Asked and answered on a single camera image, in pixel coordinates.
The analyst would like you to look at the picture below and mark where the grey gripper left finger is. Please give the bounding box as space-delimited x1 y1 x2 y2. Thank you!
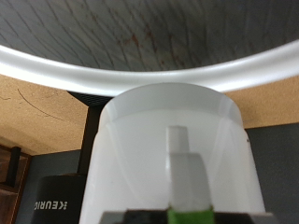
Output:
100 209 170 224

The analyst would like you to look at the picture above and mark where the white two-tier turntable stand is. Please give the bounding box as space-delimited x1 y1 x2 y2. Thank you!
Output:
0 0 299 98

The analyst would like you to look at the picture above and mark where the white mug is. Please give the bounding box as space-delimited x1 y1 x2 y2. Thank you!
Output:
78 82 266 224

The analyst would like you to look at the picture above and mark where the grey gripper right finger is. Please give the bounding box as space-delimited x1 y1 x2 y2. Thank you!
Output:
214 211 278 224

